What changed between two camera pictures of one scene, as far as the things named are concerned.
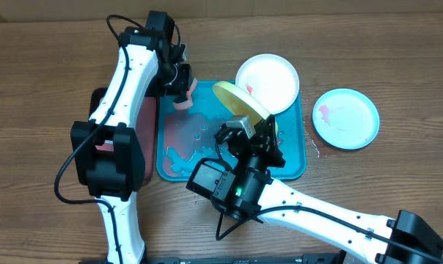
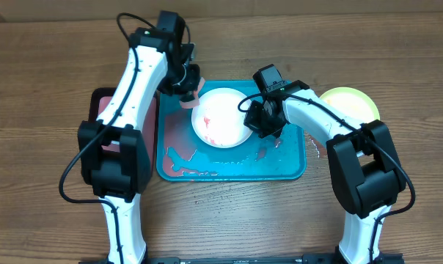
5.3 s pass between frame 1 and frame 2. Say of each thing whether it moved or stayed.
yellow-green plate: moved
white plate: moved
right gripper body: moved
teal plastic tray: stayed
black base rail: stayed
